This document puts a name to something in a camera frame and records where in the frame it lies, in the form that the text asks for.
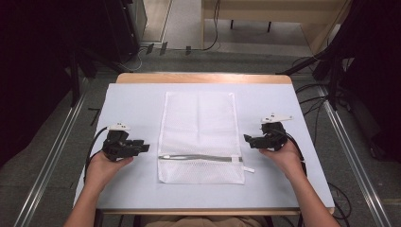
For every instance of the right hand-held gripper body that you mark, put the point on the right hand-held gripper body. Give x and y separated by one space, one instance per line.
275 134

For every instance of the person's right hand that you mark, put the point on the person's right hand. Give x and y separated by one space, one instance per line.
286 159

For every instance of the black curtain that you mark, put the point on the black curtain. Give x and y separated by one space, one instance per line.
28 72
378 63

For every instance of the light wooden bench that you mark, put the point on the light wooden bench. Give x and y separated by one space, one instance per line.
268 9

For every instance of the metal floor rail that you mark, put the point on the metal floor rail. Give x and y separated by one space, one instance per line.
356 170
47 170

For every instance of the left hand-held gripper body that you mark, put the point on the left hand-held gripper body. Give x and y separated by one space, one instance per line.
117 143

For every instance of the dark grey cabinet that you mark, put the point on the dark grey cabinet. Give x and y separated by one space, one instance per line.
129 22

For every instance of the person's left hand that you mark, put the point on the person's left hand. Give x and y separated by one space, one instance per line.
101 170

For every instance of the black metal stand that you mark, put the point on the black metal stand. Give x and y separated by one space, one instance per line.
75 78
331 69

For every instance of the white mesh laundry bag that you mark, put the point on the white mesh laundry bag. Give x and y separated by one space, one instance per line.
199 135

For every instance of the white table mat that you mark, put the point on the white table mat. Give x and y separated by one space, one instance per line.
132 104

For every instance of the wooden table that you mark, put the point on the wooden table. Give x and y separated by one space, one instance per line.
201 78

